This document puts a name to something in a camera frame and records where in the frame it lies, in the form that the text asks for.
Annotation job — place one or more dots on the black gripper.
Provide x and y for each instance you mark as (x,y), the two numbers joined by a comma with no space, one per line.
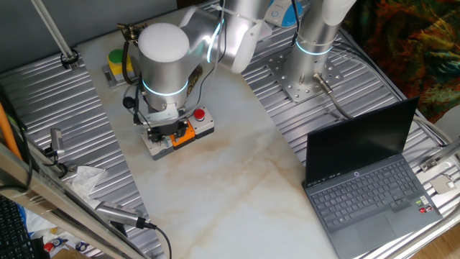
(167,127)

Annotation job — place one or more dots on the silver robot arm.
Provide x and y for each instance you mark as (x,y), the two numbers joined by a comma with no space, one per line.
(163,68)

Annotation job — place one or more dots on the antique rotary telephone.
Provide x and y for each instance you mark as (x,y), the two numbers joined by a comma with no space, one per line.
(196,81)

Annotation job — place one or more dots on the orange box red mushroom button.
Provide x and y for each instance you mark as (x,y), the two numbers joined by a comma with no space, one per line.
(185,141)

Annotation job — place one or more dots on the grey box flat red button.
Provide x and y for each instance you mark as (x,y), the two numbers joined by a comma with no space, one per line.
(158,153)

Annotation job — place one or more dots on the grey box red mushroom button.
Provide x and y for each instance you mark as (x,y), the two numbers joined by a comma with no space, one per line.
(205,127)

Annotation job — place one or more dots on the yellow box green button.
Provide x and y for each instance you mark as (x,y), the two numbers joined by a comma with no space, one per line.
(109,81)
(115,57)

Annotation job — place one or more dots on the crumpled white tissue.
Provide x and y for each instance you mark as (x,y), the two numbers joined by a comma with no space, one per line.
(84,180)

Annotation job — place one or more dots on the small blue white item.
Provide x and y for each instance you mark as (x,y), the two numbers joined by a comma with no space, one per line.
(82,246)

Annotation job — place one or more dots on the silver metal pole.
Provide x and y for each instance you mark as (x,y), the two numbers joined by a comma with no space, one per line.
(54,32)

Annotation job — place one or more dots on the orange stick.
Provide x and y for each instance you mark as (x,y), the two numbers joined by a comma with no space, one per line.
(7,129)

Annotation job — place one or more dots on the blue white plastic device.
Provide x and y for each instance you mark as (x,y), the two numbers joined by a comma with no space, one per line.
(284,16)

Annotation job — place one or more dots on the black keyboard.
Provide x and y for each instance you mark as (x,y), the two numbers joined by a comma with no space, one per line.
(14,234)

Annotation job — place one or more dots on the dark grey laptop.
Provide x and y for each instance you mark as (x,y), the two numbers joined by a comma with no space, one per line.
(359,144)

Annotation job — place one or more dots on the colourful patterned cloth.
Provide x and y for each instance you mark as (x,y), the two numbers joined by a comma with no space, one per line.
(413,43)

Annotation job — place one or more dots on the small metal plate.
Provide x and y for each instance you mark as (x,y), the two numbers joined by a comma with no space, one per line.
(442,184)

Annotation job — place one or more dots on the white rounded chair part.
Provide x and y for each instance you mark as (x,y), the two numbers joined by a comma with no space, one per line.
(451,122)

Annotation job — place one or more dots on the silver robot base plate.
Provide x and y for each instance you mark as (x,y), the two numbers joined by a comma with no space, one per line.
(287,82)

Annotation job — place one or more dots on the aluminium frame bar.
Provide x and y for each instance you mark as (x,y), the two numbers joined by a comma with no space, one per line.
(36,187)

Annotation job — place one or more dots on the metal bracket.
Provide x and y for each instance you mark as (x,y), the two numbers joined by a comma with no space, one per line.
(431,163)

